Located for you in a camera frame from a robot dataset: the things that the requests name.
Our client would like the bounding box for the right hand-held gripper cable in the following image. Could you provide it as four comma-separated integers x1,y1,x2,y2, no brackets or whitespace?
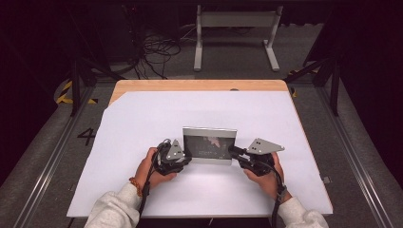
259,161,288,228

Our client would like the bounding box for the white paper sheet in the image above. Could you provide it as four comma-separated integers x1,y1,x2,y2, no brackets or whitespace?
66,90,334,219

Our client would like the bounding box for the person's left hand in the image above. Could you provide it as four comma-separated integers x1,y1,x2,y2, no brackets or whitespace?
134,147,178,191

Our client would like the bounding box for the aluminium floor rail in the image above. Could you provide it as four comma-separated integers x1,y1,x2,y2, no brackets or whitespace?
12,85,96,228
317,85,395,228

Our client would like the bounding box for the orange beaded bracelet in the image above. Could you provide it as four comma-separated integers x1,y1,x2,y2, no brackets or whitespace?
128,177,144,198

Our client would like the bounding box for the left hand-held gripper cable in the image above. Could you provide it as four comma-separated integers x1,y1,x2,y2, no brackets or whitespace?
137,138,173,219

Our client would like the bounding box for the person's right hand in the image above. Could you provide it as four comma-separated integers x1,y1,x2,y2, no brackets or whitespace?
242,152,293,203

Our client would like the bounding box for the silver photo frame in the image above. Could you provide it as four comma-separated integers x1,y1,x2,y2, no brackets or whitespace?
182,126,239,166

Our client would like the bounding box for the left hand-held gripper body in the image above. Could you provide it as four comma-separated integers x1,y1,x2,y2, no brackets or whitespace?
155,139,191,176

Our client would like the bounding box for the black metal stand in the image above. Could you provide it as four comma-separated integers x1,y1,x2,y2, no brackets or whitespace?
67,6,126,117
283,53,342,117

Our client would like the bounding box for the black floor cable bundle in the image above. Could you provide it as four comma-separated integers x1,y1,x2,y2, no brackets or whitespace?
132,31,183,80

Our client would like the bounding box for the white metal stand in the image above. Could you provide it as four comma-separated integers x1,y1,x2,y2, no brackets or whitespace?
193,4,284,72

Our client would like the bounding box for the hand-held gripper cable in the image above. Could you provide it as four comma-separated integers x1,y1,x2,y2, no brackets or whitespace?
259,161,288,228
137,138,173,219

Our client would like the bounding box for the yellow black hazard tape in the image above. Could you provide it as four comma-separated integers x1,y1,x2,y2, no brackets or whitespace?
55,80,99,105

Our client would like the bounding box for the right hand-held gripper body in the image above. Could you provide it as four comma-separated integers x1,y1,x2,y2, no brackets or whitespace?
240,137,285,178

